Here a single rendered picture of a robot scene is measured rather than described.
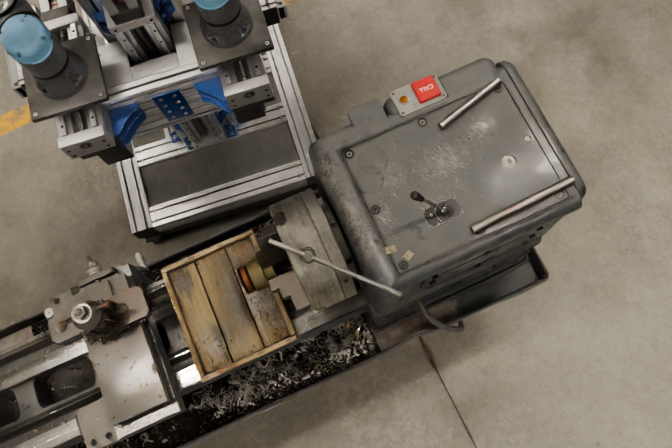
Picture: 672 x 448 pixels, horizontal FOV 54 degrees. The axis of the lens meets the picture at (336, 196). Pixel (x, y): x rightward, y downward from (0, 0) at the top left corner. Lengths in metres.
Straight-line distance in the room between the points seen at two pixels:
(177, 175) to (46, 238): 0.72
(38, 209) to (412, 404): 1.89
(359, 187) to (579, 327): 1.55
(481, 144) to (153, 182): 1.62
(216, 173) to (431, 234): 1.42
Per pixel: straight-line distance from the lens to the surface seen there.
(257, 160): 2.82
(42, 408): 2.21
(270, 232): 1.68
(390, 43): 3.25
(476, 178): 1.67
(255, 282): 1.75
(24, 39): 1.89
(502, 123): 1.73
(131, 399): 1.96
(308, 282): 1.64
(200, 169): 2.86
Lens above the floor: 2.82
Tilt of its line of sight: 73 degrees down
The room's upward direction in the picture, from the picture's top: 11 degrees counter-clockwise
